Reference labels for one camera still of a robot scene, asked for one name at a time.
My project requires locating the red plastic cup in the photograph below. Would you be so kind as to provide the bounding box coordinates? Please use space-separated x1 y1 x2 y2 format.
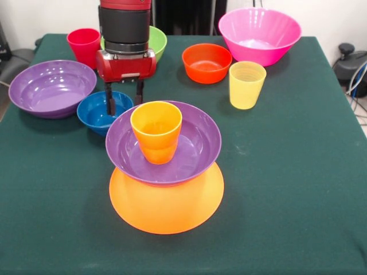
67 27 101 70

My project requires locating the red-orange plastic bowl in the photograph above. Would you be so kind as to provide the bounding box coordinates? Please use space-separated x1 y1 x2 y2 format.
181 43 233 85

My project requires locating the large yellow-orange plastic bowl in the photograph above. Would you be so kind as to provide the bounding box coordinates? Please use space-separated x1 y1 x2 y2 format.
109 162 225 235

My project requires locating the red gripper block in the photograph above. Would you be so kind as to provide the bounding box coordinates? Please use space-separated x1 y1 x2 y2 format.
95 48 157 116

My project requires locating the purple plastic bowl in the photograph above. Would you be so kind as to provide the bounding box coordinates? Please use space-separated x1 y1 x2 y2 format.
105 100 222 184
8 60 97 120

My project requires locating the orange plastic cup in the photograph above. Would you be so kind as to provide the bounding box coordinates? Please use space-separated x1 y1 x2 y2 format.
130 101 184 165

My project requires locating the blue plastic bowl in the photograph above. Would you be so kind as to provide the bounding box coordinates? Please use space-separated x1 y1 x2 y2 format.
76 91 135 137

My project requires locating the floor cable bundle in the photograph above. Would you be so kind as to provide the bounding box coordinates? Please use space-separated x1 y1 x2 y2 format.
345 61 367 115

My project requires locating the yellow plastic cup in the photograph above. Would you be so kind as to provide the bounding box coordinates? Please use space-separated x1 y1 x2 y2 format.
228 61 267 110

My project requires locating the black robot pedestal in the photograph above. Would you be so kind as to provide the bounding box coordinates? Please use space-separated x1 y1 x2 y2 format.
150 0 229 36

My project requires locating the large pink plastic bowl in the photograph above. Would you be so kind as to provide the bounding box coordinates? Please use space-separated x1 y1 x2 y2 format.
218 7 302 68

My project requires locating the green plastic bowl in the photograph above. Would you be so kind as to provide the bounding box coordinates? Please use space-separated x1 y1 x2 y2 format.
100 25 168 64

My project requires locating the black floor stand base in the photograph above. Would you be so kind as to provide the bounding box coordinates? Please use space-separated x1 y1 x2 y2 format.
332 42 367 84
0 47 38 87

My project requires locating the dark green table cloth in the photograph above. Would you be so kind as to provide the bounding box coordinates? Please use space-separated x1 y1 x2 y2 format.
0 33 367 275

